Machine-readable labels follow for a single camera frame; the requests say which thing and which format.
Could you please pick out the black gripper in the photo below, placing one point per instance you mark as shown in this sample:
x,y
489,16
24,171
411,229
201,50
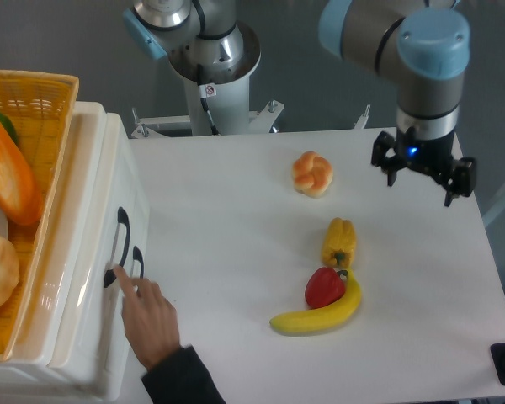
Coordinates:
x,y
430,157

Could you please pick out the white drawer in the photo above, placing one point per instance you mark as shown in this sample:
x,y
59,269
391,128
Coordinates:
x,y
91,349

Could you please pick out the dark sleeved forearm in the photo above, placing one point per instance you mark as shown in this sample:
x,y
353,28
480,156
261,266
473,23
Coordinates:
x,y
181,378

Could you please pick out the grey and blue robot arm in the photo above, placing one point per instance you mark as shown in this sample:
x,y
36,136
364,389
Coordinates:
x,y
421,46

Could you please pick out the white plastic drawer cabinet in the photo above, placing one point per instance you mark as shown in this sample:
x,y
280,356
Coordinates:
x,y
27,372

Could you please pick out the person's hand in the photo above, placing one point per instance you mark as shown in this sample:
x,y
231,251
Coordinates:
x,y
150,320

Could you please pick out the toy knotted bread roll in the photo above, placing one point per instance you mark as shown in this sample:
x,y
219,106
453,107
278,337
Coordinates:
x,y
312,174

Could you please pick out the yellow toy bell pepper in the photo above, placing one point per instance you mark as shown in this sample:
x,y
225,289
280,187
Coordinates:
x,y
339,244

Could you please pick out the red toy bell pepper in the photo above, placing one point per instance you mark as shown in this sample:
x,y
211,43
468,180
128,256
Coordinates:
x,y
325,286

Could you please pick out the yellow toy banana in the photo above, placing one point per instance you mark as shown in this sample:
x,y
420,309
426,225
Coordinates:
x,y
298,323

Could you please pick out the yellow woven basket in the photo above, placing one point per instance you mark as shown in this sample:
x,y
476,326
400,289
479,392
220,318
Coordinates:
x,y
40,106

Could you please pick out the orange toy baguette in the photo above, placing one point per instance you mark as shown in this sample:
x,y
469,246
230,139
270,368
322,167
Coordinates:
x,y
21,199

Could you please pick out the green toy vegetable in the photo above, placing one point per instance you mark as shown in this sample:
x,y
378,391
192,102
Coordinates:
x,y
9,127

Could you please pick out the black lower drawer handle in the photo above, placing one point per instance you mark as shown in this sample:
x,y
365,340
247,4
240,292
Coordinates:
x,y
137,267

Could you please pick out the black drawer handle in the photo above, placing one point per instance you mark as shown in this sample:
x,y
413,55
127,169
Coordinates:
x,y
120,248
137,267

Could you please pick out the black top drawer handle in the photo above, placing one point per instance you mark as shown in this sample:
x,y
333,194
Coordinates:
x,y
120,248

